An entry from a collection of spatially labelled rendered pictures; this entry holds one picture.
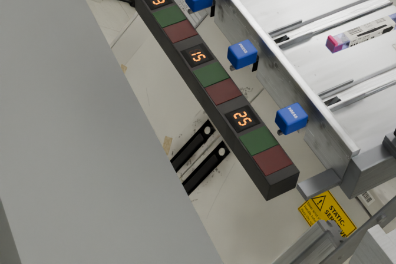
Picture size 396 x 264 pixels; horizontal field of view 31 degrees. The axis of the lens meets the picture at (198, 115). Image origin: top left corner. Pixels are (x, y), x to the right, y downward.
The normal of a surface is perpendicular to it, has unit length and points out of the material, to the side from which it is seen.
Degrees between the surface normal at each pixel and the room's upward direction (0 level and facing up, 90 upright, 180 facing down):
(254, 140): 42
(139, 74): 90
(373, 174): 90
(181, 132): 90
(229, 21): 133
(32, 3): 0
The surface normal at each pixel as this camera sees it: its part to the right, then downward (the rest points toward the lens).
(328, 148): -0.88, 0.36
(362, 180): 0.48, 0.72
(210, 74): 0.04, -0.60
